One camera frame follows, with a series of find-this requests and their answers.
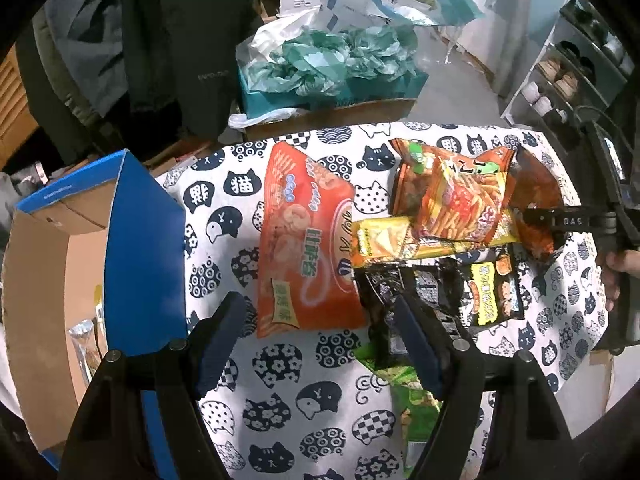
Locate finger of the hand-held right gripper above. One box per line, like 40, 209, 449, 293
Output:
517, 204, 618, 235

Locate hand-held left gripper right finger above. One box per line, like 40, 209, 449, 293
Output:
392, 292, 583, 480

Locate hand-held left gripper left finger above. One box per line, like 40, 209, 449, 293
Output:
57, 291, 249, 480

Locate dark red snack bag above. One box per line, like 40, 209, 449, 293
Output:
510, 146, 567, 262

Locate orange green snack bag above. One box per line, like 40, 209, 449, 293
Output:
389, 137, 518, 247

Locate blue cardboard box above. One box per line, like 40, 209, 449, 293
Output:
0, 149, 201, 480

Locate large orange snack bag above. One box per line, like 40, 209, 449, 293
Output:
256, 141, 371, 339

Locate person's right hand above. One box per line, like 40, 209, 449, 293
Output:
600, 249, 640, 314

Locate black snack bag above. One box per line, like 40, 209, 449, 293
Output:
356, 260, 468, 367

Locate cat print tablecloth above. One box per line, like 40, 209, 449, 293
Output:
152, 121, 608, 480

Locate black orange print snack packet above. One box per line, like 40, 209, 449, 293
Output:
462, 252, 526, 330

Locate yellow snack packet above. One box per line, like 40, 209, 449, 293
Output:
350, 214, 518, 268

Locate clear packet inside box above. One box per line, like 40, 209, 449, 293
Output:
67, 285, 108, 382

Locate shoe rack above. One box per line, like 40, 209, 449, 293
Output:
500, 0, 640, 147

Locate white cabinet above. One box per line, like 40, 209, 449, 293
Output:
440, 0, 537, 88

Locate teal plastic bags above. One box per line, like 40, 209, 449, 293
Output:
239, 67, 430, 116

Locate green plastic bags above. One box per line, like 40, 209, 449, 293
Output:
247, 25, 418, 96

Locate black jacket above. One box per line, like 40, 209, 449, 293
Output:
15, 0, 266, 161

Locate wooden louvered door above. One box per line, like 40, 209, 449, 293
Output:
0, 45, 37, 163

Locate grey cloth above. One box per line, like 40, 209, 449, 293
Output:
44, 0, 128, 73

